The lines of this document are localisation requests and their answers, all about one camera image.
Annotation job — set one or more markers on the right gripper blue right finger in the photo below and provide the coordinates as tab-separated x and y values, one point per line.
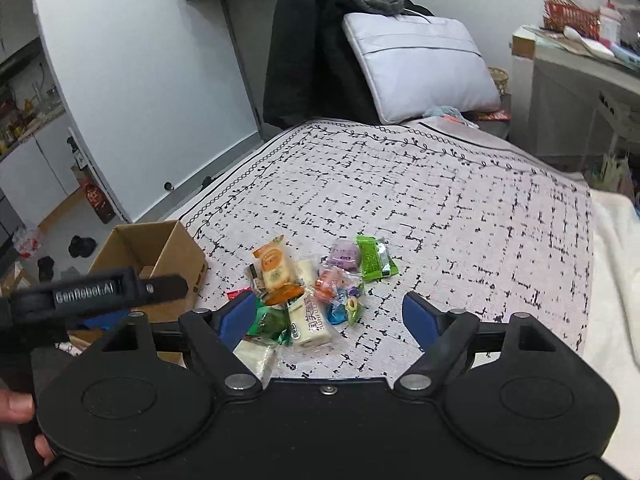
445	339

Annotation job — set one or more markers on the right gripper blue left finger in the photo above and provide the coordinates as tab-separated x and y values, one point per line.
211	337

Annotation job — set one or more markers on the green snack packet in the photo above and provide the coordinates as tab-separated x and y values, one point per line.
375	260

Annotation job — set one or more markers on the pink sausage snack pack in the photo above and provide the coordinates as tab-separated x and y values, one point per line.
332	285

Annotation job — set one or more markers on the person's left hand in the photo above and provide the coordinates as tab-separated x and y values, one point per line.
18	408

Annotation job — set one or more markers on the red candy bar wrapper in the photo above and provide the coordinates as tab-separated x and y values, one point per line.
232	294

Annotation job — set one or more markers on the green leaf snack pack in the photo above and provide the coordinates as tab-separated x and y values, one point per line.
272	324

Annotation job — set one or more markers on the small brown clear snack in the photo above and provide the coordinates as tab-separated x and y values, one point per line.
257	284

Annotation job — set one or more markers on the black shoe on floor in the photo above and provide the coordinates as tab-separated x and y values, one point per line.
82	247

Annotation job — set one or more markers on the orange cracker snack pack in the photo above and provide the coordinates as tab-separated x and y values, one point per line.
279	274

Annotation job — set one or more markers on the white wrapped snack bar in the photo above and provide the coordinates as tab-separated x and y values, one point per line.
308	325

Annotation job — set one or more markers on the brown cardboard box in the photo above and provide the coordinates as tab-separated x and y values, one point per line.
156	249

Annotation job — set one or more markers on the blue candy wrapper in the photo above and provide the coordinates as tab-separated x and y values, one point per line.
344	307

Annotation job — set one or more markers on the patterned white bed cover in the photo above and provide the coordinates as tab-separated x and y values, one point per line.
471	221

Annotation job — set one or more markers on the purple round snack pack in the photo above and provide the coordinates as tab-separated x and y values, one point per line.
345	254

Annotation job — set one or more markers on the dark soy sauce bottle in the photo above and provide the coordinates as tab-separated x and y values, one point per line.
96	198

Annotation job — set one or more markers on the white kitchen cabinet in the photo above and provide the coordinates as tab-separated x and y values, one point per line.
37	176

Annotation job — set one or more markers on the white fleece blanket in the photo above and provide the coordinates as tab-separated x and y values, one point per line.
612	346

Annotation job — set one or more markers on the white desk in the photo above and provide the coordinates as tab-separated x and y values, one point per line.
569	110

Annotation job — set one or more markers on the white pillow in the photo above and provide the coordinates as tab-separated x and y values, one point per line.
413	63

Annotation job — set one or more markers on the black jacket on chair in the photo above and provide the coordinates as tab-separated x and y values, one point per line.
312	70

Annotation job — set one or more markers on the grey door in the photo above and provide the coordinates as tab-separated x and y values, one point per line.
250	25

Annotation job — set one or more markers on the red plastic basket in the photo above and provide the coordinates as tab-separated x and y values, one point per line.
559	14

